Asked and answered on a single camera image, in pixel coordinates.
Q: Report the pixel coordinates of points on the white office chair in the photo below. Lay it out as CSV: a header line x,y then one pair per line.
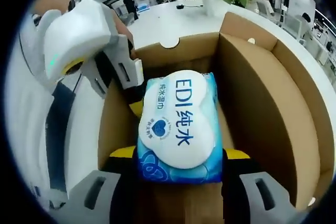
x,y
294,27

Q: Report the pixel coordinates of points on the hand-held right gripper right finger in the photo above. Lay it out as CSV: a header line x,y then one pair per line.
x,y
249,195

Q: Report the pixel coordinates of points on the light blue wet wipes pack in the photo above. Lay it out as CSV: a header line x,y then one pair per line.
x,y
178,124

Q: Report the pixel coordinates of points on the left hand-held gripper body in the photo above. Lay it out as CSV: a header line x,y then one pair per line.
x,y
76,32

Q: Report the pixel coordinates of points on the brown cardboard shoe box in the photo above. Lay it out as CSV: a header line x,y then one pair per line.
x,y
262,103

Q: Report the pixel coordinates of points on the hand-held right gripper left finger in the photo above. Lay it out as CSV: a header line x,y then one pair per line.
x,y
105,195

